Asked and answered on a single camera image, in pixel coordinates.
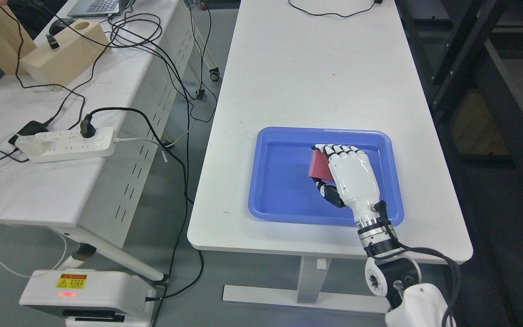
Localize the white power strip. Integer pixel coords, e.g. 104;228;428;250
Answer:
15;128;116;163

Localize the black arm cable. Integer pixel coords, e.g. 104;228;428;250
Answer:
373;202;462;327

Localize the silver laptop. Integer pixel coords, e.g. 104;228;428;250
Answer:
67;0;131;17

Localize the blue plastic tray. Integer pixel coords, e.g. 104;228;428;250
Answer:
248;127;405;226

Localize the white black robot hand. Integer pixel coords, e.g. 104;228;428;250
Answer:
312;144;380;228

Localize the black power cable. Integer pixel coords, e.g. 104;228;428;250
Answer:
80;107;205;327

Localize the pink cube block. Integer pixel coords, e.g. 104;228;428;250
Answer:
308;149;334;182

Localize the white floor device box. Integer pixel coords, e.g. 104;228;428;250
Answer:
19;269;157;327

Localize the white folding side table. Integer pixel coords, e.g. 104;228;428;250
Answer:
0;0;193;284

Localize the light wooden box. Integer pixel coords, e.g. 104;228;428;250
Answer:
20;19;108;91

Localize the black metal shelf right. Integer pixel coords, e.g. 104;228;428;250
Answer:
396;0;523;327

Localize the white standing desk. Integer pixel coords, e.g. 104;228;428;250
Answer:
187;0;473;313

